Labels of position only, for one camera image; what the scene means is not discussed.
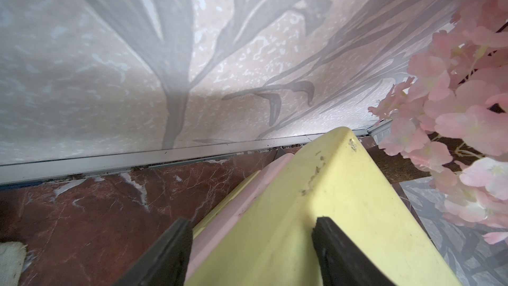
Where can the pink cherry blossom tree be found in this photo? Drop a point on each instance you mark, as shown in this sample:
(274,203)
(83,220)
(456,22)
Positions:
(449,118)

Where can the green yellow drawer cabinet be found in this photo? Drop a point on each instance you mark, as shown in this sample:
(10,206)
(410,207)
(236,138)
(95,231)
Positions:
(261,233)

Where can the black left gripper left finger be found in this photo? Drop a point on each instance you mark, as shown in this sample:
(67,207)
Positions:
(166,261)

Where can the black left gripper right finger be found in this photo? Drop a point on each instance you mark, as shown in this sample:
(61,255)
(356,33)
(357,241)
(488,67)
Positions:
(341,261)

